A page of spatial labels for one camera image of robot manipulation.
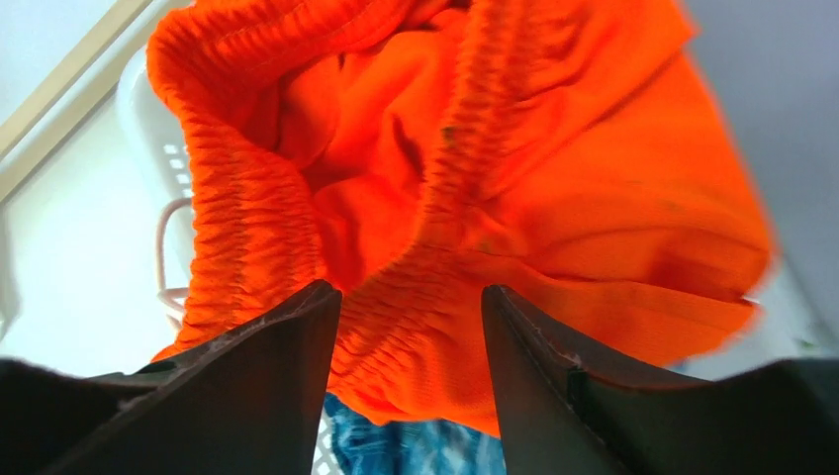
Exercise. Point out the wooden clothes rack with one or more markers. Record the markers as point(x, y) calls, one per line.
point(77, 85)

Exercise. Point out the clear plastic basket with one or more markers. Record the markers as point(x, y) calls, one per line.
point(156, 138)

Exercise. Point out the orange shorts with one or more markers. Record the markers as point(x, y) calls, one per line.
point(412, 153)

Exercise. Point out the blue patterned shorts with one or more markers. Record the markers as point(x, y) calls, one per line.
point(427, 447)

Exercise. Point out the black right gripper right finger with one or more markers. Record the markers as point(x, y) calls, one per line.
point(569, 404)

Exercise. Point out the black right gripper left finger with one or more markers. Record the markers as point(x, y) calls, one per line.
point(246, 402)

